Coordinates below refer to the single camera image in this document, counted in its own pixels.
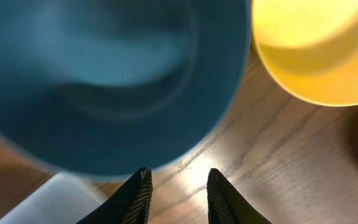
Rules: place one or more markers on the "clear plastic storage container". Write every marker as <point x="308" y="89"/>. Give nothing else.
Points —
<point x="65" y="198"/>

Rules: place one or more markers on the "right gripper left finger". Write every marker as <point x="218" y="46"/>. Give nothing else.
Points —
<point x="130" y="204"/>

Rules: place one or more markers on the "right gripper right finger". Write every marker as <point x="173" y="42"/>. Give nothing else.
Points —
<point x="226" y="205"/>

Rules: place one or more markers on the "dark blue bowl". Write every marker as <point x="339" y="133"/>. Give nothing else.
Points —
<point x="102" y="88"/>

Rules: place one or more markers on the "yellow bowl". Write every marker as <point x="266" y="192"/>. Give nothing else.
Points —
<point x="310" y="48"/>

